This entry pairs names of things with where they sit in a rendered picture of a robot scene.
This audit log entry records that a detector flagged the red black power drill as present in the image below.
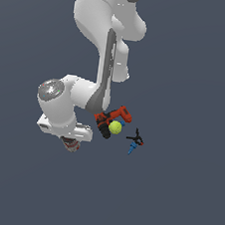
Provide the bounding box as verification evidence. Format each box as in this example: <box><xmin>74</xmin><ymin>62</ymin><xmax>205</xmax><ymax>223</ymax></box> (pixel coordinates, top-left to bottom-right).
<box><xmin>92</xmin><ymin>102</ymin><xmax>135</xmax><ymax>143</ymax></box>

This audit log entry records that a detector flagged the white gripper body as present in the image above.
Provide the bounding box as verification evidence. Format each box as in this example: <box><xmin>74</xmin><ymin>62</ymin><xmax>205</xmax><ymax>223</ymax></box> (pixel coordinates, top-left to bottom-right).
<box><xmin>35</xmin><ymin>112</ymin><xmax>96</xmax><ymax>143</ymax></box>

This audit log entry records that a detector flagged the yellow-green tennis ball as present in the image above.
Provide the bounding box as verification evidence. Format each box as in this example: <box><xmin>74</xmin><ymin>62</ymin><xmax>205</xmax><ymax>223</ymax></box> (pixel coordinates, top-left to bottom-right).
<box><xmin>107</xmin><ymin>119</ymin><xmax>124</xmax><ymax>135</ymax></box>

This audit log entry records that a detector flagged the black spring clamp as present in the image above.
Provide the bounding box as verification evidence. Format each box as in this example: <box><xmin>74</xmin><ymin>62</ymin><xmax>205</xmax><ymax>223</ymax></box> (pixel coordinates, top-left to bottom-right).
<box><xmin>124</xmin><ymin>125</ymin><xmax>146</xmax><ymax>146</ymax></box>

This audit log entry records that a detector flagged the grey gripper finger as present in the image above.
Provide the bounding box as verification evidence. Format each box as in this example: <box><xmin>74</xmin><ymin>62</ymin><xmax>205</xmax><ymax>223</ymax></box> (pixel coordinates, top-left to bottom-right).
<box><xmin>58</xmin><ymin>136</ymin><xmax>82</xmax><ymax>154</ymax></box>

